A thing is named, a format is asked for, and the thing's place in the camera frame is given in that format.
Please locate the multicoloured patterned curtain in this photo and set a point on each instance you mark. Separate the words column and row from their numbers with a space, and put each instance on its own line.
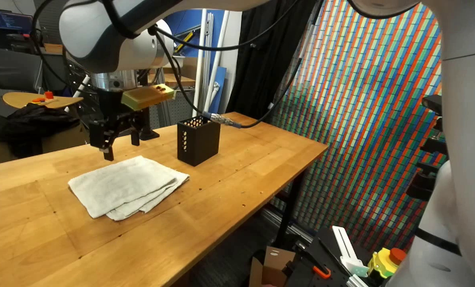
column 366, row 105

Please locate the small orange object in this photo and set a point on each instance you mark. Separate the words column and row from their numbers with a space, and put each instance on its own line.
column 47, row 95

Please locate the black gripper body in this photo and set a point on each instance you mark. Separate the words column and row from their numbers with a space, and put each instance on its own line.
column 110, row 108

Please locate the white towel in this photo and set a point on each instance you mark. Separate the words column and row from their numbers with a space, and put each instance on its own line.
column 126, row 184

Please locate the black stand pole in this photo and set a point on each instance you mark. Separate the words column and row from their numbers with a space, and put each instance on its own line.
column 150, row 133

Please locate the white plastic bracket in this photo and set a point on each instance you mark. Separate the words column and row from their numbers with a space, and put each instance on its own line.
column 343, row 247

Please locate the upright white pole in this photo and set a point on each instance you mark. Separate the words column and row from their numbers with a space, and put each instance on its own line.
column 200, row 79

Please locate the black curtain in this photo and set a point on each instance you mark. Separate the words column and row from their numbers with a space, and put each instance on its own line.
column 259, row 68

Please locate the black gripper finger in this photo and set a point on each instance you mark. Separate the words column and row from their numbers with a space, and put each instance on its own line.
column 109, row 148
column 136, row 135

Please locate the open cardboard box with cloths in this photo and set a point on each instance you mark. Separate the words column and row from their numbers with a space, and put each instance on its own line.
column 271, row 263

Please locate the wooden workbench with drawers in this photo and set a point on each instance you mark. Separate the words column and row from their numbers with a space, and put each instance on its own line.
column 179, row 79

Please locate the black bag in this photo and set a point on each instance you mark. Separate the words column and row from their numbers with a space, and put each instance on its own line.
column 24, row 127

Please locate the dark grey office chair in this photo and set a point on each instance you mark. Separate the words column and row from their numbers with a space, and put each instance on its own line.
column 12, row 68

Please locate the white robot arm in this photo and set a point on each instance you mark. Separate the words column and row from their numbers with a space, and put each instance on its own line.
column 104, row 41

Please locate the yellow emergency stop red button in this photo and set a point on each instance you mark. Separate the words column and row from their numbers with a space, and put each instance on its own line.
column 383, row 263

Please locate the tan wrist camera block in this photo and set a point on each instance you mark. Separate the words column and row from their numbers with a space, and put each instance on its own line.
column 147, row 97

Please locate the black perforated box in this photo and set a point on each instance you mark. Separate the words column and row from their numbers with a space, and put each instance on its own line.
column 198, row 143

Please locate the monitor with blue screen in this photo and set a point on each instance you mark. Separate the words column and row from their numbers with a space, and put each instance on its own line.
column 4, row 19

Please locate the slanted white pole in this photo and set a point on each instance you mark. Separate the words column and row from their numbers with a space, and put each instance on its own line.
column 216, row 57

